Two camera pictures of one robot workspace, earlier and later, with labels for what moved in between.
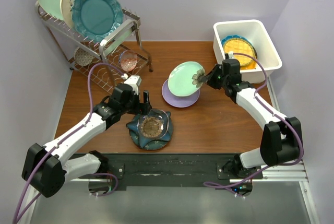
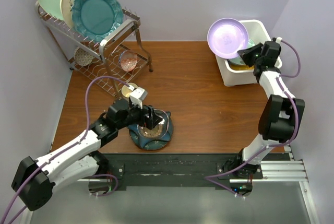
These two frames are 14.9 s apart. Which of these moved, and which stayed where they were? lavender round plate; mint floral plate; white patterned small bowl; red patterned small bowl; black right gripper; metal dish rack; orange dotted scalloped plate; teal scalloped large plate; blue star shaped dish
Moved: lavender round plate; mint floral plate; black right gripper
Stayed: orange dotted scalloped plate; blue star shaped dish; metal dish rack; teal scalloped large plate; red patterned small bowl; white patterned small bowl
